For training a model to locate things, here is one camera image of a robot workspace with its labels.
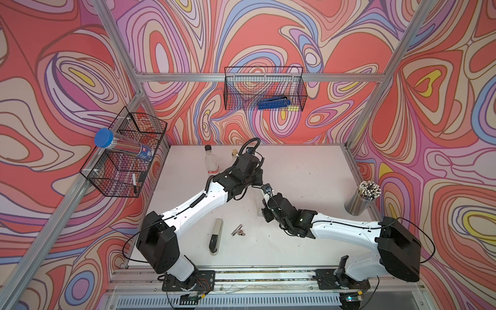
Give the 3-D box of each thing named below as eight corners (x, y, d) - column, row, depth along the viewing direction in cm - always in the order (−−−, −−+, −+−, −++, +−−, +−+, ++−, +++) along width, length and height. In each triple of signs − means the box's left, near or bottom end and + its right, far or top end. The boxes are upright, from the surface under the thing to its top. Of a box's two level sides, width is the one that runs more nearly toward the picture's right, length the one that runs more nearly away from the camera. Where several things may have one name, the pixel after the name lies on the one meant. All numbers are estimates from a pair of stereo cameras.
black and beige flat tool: (208, 254, 81) (207, 251, 78) (216, 221, 91) (215, 218, 87) (217, 255, 81) (216, 253, 78) (224, 222, 90) (223, 218, 87)
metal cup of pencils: (347, 216, 93) (365, 196, 78) (342, 202, 98) (358, 180, 83) (362, 216, 93) (383, 196, 78) (356, 201, 98) (375, 180, 83)
